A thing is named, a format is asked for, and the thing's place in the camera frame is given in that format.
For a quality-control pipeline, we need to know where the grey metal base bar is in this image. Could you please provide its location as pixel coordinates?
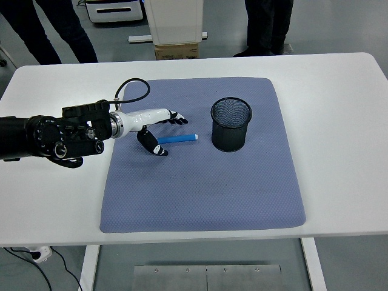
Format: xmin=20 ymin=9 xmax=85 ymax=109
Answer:
xmin=127 ymin=32 xmax=209 ymax=43

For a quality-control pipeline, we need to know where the person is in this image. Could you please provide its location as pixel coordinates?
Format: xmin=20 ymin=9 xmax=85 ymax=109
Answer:
xmin=0 ymin=0 xmax=99 ymax=65
xmin=232 ymin=0 xmax=295 ymax=58

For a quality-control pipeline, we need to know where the grey metal plate with screws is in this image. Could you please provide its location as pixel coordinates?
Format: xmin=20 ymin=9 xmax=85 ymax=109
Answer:
xmin=133 ymin=264 xmax=282 ymax=291

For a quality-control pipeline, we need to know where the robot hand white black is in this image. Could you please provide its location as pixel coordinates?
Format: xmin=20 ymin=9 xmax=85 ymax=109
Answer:
xmin=119 ymin=107 xmax=189 ymax=157

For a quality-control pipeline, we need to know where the cardboard box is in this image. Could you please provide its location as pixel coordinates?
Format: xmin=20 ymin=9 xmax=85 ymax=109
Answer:
xmin=153 ymin=42 xmax=200 ymax=61

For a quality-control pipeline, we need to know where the blue-grey textured mat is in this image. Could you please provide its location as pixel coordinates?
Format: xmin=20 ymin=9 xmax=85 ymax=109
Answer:
xmin=99 ymin=77 xmax=306 ymax=234

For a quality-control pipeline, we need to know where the blue marker pen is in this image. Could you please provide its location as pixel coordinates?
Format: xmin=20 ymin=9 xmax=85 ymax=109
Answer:
xmin=157 ymin=133 xmax=199 ymax=145

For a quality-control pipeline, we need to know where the black floor cable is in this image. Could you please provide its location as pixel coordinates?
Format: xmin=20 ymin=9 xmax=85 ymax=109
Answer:
xmin=2 ymin=247 xmax=82 ymax=291

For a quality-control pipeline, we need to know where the white table leg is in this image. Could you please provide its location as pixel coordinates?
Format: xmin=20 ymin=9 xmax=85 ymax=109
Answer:
xmin=299 ymin=238 xmax=327 ymax=291
xmin=79 ymin=244 xmax=101 ymax=291

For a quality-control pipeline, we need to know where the white appliance with black slot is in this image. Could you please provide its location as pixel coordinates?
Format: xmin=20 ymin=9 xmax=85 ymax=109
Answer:
xmin=84 ymin=0 xmax=144 ymax=24

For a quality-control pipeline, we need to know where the white power strip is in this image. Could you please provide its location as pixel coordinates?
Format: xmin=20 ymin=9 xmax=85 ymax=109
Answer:
xmin=24 ymin=246 xmax=53 ymax=263

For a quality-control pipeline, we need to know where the white cabinet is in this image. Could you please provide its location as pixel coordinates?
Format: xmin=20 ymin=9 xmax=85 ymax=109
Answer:
xmin=144 ymin=0 xmax=204 ymax=45

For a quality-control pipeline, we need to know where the black mesh pen holder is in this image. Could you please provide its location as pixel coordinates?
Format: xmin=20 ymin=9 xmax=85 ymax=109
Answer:
xmin=210 ymin=96 xmax=253 ymax=153

